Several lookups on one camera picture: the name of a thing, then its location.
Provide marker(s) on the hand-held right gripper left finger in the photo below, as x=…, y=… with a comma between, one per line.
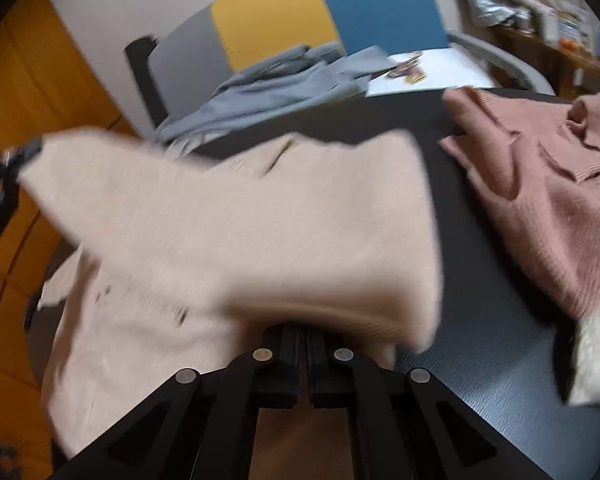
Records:
x=285, y=360

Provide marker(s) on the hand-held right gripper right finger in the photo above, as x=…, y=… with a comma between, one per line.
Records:
x=322, y=370

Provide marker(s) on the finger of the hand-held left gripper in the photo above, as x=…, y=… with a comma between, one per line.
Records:
x=22, y=152

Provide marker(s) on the beige knit sweater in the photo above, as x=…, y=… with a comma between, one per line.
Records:
x=230, y=240

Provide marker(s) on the orange wooden wardrobe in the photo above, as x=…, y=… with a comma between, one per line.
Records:
x=40, y=90

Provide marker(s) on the black rolled mat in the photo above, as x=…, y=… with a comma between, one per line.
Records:
x=142, y=70

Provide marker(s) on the grey garment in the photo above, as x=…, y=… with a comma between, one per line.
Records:
x=280, y=90

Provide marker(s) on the pink knit sweater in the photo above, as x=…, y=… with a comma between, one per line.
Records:
x=544, y=210

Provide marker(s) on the cream knit cloth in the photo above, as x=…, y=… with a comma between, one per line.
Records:
x=599, y=355

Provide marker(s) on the white printed cushion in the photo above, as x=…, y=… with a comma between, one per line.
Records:
x=454, y=72

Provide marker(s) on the grey yellow blue chair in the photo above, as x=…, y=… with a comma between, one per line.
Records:
x=379, y=5

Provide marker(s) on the cluttered wooden shelf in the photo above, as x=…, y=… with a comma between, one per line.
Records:
x=554, y=55

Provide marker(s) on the silver foil bag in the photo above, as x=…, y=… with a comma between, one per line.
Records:
x=497, y=7

